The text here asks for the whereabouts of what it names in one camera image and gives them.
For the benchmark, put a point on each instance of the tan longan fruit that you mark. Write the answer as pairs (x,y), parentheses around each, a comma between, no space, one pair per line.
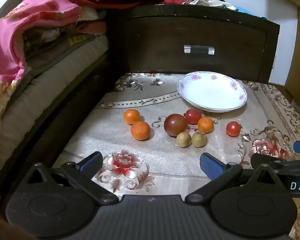
(199,139)
(183,139)

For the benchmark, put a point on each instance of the dark wooden nightstand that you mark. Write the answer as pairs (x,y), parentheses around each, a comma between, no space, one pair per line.
(165,37)

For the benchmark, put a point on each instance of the white floral plate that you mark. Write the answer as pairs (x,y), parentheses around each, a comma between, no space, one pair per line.
(212,91)

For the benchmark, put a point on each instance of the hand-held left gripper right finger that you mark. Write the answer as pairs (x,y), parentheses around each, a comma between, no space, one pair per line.
(210,164)

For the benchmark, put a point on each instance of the folded bedding stack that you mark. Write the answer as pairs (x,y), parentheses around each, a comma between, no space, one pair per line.
(65,31)

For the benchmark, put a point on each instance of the small orange mandarin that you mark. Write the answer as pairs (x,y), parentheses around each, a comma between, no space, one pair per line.
(205,124)
(131,116)

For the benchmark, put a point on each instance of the dark wooden bed frame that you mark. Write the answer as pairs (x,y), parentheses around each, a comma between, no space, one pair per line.
(65,112)

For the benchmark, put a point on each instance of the large dark red tomato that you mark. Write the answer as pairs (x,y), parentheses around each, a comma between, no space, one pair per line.
(175,125)

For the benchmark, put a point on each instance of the large orange mandarin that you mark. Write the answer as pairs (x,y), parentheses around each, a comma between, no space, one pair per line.
(140,130)

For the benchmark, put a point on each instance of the white crumpled cloth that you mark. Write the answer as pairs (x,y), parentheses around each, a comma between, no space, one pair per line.
(207,0)

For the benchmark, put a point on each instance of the pink floral blanket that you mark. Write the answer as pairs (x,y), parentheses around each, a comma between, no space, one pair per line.
(7,45)

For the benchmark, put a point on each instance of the red cherry tomato with stem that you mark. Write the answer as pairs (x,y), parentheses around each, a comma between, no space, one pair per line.
(233,129)

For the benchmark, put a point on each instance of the grey mattress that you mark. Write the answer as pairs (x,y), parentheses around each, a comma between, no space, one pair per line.
(40,90)

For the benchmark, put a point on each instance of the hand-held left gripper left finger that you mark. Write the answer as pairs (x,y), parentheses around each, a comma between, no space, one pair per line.
(91,161)

